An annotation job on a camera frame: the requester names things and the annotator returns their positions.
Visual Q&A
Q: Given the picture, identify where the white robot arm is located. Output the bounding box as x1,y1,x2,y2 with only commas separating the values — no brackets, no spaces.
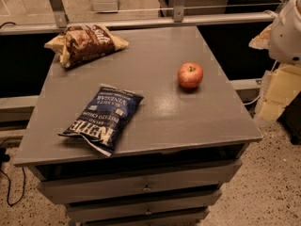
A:
269,0,301,65

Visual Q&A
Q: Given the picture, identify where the blue Kettle chip bag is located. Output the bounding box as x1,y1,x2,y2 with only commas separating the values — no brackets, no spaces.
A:
59,85,144,156

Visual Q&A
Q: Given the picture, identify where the brown yellow chip bag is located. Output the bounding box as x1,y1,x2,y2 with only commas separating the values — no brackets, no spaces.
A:
44,24,129,69

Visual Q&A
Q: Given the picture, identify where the red apple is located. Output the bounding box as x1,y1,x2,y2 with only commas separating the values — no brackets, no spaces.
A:
177,62,203,89

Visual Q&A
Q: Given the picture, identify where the grey drawer cabinet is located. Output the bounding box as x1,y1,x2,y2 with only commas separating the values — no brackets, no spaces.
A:
13,25,263,226

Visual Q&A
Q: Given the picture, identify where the top grey drawer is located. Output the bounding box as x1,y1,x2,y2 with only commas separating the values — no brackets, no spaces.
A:
38,159,242,204

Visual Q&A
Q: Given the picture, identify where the grey drawer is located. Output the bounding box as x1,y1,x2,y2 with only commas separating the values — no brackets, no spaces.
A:
38,159,242,204
67,189,221,222
83,207,209,226

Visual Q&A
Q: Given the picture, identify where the middle grey drawer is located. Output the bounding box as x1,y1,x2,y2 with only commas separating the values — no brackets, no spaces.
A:
67,189,221,222

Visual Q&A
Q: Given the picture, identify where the grey metal railing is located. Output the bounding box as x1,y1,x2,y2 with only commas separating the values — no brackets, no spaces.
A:
0,0,288,34

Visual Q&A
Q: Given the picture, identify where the bottom grey drawer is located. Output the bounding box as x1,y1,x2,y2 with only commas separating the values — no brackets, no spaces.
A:
83,207,209,226

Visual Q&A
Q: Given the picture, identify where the yellow foam block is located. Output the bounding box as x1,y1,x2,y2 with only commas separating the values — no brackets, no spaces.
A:
259,64,301,121

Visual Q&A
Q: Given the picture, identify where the black floor cable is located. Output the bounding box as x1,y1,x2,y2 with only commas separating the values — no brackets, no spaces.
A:
0,147,27,207

